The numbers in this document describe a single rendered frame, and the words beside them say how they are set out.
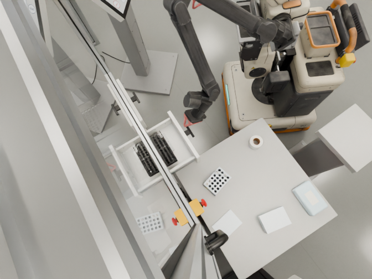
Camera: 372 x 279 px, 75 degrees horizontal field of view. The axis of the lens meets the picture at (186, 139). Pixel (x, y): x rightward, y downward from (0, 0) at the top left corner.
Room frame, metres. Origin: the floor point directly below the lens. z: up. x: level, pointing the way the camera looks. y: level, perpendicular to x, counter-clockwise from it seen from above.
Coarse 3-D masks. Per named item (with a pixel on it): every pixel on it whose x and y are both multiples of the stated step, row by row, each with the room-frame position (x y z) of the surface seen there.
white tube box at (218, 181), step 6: (216, 174) 0.18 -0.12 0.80; (222, 174) 0.17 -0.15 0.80; (228, 174) 0.17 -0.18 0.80; (216, 180) 0.15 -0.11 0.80; (222, 180) 0.14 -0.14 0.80; (228, 180) 0.13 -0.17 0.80; (210, 186) 0.13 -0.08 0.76; (216, 186) 0.12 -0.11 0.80; (222, 186) 0.11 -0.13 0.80; (216, 192) 0.09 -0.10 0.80
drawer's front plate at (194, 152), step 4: (168, 112) 0.51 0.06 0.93; (172, 116) 0.49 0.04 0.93; (172, 120) 0.47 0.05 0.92; (176, 120) 0.46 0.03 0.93; (176, 124) 0.44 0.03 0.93; (176, 128) 0.44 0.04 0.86; (180, 128) 0.42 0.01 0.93; (180, 132) 0.40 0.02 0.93; (180, 136) 0.41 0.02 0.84; (184, 136) 0.37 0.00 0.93; (184, 140) 0.36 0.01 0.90; (188, 140) 0.35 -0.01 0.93; (188, 144) 0.33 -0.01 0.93; (188, 148) 0.33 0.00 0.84; (192, 148) 0.30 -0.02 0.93; (192, 152) 0.29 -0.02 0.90; (196, 152) 0.28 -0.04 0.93; (196, 156) 0.26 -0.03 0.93; (196, 160) 0.26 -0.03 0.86
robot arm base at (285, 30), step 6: (288, 18) 0.69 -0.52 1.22; (282, 24) 0.65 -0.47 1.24; (288, 24) 0.66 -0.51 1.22; (282, 30) 0.63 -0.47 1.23; (288, 30) 0.63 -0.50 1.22; (276, 36) 0.62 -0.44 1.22; (282, 36) 0.61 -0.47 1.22; (288, 36) 0.62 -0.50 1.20; (294, 36) 0.60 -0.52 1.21; (276, 42) 0.62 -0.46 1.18; (282, 42) 0.61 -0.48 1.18; (288, 42) 0.59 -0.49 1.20; (276, 48) 0.61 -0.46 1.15; (282, 48) 0.59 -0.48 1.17
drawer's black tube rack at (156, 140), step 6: (156, 132) 0.43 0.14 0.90; (156, 138) 0.40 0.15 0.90; (156, 144) 0.37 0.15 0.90; (162, 144) 0.36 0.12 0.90; (162, 150) 0.33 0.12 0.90; (168, 150) 0.34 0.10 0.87; (162, 156) 0.30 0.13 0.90; (168, 156) 0.30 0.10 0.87; (168, 162) 0.27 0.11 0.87; (174, 162) 0.27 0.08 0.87
